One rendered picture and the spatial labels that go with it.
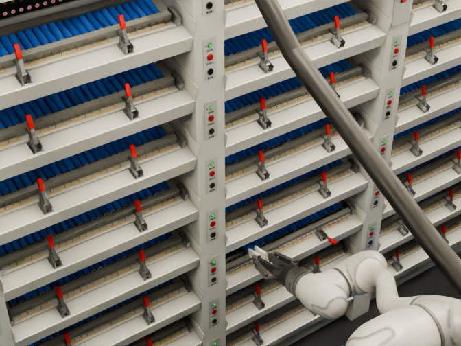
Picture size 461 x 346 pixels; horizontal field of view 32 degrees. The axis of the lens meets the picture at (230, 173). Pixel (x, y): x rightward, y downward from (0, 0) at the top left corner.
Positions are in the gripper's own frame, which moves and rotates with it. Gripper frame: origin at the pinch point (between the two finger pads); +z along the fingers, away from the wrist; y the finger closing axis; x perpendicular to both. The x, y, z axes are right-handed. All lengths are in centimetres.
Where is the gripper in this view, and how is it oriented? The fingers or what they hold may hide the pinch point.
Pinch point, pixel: (258, 254)
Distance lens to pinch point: 266.0
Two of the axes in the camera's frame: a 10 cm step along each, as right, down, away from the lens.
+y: -8.3, 3.2, -4.5
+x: 1.2, 9.0, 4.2
